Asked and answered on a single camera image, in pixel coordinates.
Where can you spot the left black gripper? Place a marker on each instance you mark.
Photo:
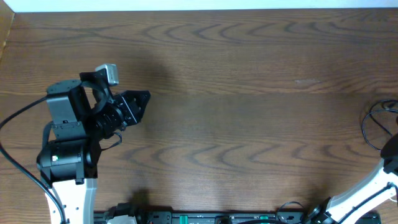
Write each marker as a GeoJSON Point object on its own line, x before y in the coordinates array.
{"type": "Point", "coordinates": [126, 102]}

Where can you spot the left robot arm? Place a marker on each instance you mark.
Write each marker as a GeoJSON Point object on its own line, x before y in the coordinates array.
{"type": "Point", "coordinates": [84, 112]}

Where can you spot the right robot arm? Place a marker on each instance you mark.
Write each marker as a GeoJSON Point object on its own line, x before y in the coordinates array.
{"type": "Point", "coordinates": [373, 190]}

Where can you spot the cardboard panel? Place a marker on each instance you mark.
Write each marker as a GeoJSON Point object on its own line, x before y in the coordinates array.
{"type": "Point", "coordinates": [6, 20]}

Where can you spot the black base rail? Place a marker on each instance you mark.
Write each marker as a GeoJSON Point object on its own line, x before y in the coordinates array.
{"type": "Point", "coordinates": [129, 213]}

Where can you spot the clear tape strip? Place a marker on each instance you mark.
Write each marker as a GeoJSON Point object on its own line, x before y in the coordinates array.
{"type": "Point", "coordinates": [307, 81]}

